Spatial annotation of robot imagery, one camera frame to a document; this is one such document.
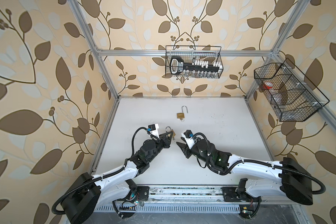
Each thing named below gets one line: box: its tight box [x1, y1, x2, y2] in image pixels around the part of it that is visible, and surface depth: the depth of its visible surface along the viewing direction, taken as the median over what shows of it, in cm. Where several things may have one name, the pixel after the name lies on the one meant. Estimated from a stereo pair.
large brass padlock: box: [176, 105, 189, 119], surface depth 110 cm
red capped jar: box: [263, 81, 273, 90], surface depth 84 cm
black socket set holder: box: [169, 56, 223, 75], surface depth 84 cm
